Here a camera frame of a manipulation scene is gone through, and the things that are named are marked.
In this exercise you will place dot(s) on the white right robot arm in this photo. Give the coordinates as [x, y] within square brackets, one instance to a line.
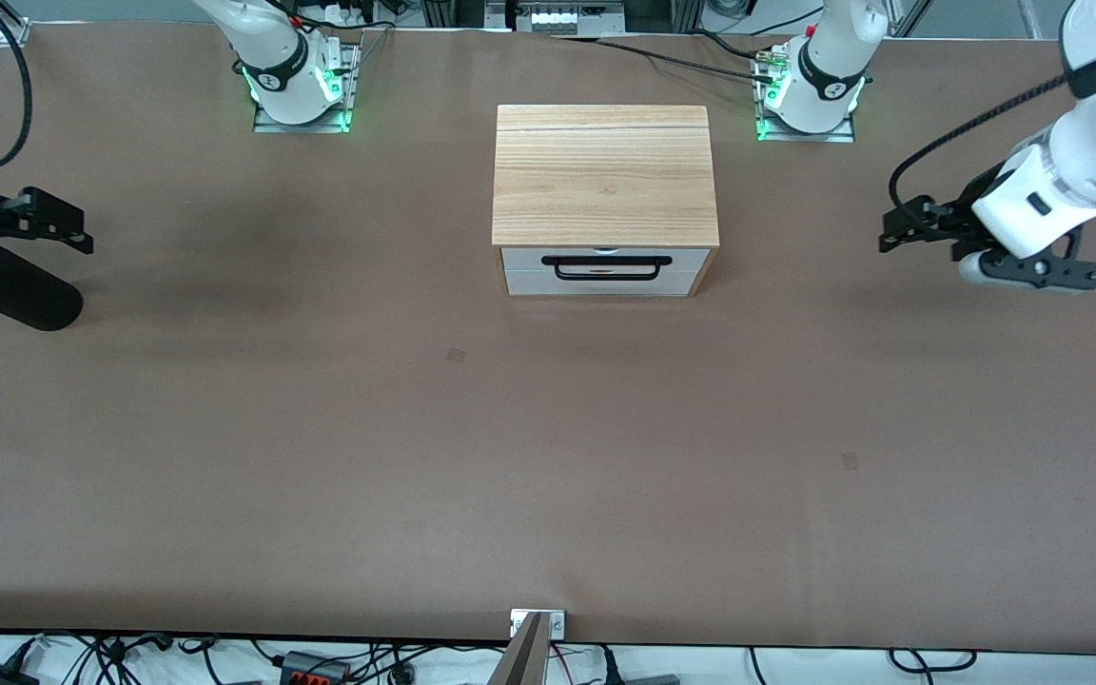
[282, 67]

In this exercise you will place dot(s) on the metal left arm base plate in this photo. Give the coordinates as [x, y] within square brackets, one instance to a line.
[835, 136]

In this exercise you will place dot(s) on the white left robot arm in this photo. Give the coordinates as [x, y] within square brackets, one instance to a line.
[1090, 152]

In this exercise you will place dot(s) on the aluminium background frame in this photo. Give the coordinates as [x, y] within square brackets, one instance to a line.
[500, 13]

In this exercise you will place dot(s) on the light wooden drawer cabinet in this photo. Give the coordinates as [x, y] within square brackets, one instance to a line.
[605, 171]

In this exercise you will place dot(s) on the white power strip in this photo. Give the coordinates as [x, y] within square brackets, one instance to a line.
[343, 11]

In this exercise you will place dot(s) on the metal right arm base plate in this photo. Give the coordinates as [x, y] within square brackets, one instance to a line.
[320, 125]

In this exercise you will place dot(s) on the white table with cutouts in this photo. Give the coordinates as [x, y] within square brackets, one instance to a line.
[519, 259]

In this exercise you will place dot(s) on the grey camera mount pole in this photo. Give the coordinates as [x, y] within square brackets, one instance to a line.
[521, 661]

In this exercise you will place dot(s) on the plain white drawer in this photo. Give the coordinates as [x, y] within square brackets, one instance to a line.
[529, 283]

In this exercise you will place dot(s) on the orange black connector block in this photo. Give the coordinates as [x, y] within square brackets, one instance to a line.
[315, 666]

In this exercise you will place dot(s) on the silver table corner bracket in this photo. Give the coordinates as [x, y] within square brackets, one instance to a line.
[13, 33]

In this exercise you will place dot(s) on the silver table edge bracket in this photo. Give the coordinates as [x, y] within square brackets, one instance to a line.
[556, 625]

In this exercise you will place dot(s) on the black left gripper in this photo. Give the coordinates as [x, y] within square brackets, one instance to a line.
[969, 208]

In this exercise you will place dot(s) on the white terminal block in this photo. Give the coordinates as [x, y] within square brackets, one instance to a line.
[553, 19]

